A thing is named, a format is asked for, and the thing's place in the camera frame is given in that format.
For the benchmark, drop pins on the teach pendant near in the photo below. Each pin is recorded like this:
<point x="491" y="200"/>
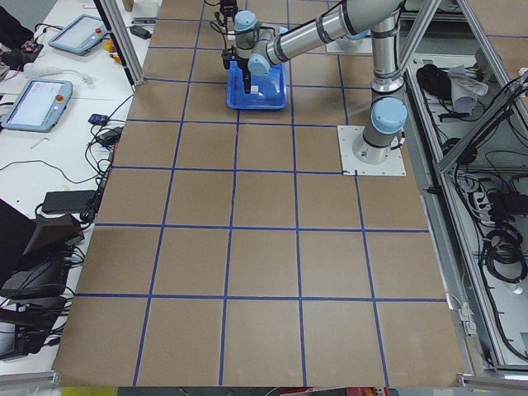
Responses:
<point x="39" y="106"/>

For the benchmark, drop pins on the small black blue device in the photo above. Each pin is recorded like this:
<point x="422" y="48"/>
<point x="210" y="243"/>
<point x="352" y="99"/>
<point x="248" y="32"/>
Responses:
<point x="98" y="119"/>

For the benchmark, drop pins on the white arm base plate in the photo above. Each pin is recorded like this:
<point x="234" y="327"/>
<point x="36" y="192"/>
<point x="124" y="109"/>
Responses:
<point x="360" y="159"/>

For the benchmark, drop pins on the black power brick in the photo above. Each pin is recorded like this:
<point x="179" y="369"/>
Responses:
<point x="67" y="202"/>

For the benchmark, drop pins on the teach pendant far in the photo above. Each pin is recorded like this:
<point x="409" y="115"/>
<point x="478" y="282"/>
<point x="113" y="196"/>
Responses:
<point x="80" y="36"/>

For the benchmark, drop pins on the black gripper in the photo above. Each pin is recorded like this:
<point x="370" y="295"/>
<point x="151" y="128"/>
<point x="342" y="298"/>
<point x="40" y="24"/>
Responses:
<point x="245" y="66"/>
<point x="227" y="7"/>

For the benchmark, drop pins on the blue plastic tray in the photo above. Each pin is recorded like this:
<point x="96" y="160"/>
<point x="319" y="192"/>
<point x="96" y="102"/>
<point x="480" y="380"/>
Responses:
<point x="272" y="87"/>

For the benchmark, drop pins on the aluminium frame post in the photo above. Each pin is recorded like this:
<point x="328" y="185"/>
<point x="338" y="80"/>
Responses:
<point x="111" y="16"/>

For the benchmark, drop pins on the brass cylinder tool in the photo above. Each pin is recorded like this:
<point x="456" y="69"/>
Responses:
<point x="110" y="47"/>

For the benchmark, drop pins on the black power adapter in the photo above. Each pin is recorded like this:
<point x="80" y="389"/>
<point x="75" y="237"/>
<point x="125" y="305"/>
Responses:
<point x="109" y="137"/>

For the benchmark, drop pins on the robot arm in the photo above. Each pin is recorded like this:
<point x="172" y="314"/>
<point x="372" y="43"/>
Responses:
<point x="260" y="47"/>

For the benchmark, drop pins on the teach pendant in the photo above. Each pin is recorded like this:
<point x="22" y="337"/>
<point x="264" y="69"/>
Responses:
<point x="80" y="36"/>
<point x="39" y="106"/>

